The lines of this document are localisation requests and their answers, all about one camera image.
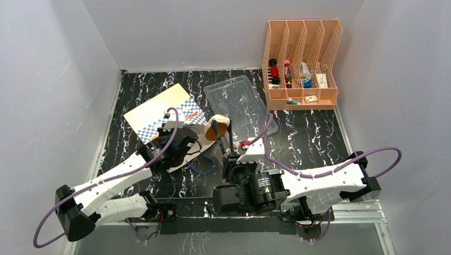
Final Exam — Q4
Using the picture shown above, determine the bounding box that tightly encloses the blue tape roll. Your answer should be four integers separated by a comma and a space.
299, 62, 312, 88

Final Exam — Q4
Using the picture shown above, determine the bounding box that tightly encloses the small white card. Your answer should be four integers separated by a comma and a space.
304, 95, 318, 104

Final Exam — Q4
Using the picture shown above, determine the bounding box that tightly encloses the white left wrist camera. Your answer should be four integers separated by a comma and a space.
162, 109, 185, 130

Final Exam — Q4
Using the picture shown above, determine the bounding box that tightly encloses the peach desk file organizer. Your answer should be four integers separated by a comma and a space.
262, 19, 343, 111

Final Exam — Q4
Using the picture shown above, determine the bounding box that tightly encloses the red pink bottle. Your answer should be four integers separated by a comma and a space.
283, 59, 292, 89

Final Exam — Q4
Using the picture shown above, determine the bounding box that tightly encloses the yellow fake bread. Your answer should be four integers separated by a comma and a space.
204, 114, 231, 141

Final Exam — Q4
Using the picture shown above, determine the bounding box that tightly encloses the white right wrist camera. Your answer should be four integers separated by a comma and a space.
237, 138, 265, 164

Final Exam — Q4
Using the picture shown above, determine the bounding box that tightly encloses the aluminium front rail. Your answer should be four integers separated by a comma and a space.
68, 199, 388, 227

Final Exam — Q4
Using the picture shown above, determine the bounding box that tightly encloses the green tipped tube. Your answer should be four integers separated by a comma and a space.
287, 97, 302, 105

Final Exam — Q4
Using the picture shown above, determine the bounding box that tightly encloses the white small box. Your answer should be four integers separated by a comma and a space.
315, 62, 328, 89

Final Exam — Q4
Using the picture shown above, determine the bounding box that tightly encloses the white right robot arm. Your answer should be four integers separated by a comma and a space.
212, 124, 381, 221

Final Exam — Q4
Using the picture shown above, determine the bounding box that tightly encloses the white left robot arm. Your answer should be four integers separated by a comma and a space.
55, 127, 198, 242

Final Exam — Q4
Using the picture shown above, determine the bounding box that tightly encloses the checkered paper bread bag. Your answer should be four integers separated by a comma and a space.
124, 84, 214, 173

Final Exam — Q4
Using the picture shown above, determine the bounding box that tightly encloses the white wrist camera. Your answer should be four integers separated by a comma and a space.
162, 109, 185, 130
237, 138, 265, 164

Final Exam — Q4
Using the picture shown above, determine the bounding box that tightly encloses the red black dumbbell toy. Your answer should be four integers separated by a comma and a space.
269, 58, 280, 85

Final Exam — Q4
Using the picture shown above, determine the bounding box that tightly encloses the clear plastic tray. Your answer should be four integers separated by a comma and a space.
204, 75, 270, 142

